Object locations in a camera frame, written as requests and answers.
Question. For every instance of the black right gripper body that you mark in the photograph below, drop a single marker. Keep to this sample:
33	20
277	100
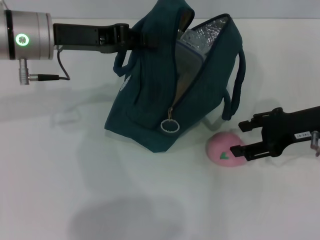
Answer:
290	127

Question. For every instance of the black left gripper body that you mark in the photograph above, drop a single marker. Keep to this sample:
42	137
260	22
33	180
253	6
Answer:
80	35

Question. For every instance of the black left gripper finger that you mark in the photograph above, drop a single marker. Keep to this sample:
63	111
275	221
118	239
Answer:
145	41

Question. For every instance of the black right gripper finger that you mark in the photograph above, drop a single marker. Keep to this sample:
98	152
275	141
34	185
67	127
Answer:
250	125
255	150

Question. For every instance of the pink toy peach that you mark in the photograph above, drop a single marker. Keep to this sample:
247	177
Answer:
220	145

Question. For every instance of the clear plastic food container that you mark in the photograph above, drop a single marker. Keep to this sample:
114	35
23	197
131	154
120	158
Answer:
187	62

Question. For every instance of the teal insulated lunch bag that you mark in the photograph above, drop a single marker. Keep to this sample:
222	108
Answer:
145	105

